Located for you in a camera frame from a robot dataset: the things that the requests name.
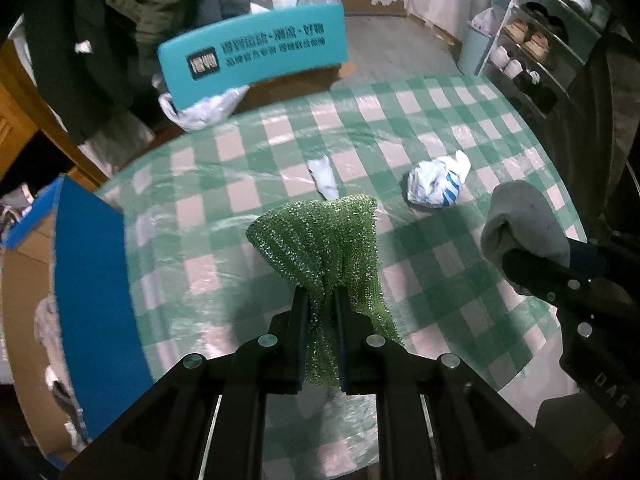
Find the grey sock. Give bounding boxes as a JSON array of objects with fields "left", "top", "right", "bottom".
[{"left": 480, "top": 180, "right": 570, "bottom": 296}]

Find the green sparkly scouring cloth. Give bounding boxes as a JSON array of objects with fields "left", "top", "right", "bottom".
[{"left": 246, "top": 194, "right": 401, "bottom": 387}]

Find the small white tissue piece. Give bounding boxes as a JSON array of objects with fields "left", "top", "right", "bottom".
[{"left": 306, "top": 155, "right": 340, "bottom": 200}]

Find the blue brown cardboard box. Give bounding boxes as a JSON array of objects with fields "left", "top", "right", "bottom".
[{"left": 1, "top": 176, "right": 153, "bottom": 466}]

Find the light blue trash bin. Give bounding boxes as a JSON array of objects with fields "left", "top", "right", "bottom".
[{"left": 457, "top": 6, "right": 504, "bottom": 75}]

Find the grey shoe rack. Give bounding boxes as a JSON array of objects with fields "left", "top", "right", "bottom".
[{"left": 480, "top": 0, "right": 612, "bottom": 127}]

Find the teal shoe box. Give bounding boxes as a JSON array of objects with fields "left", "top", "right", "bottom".
[{"left": 157, "top": 2, "right": 348, "bottom": 110}]

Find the wooden louvered cabinet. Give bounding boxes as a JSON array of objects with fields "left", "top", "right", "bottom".
[{"left": 1, "top": 40, "right": 107, "bottom": 191}]

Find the dark hanging jacket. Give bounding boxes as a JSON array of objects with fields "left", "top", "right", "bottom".
[{"left": 22, "top": 0, "right": 252, "bottom": 146}]

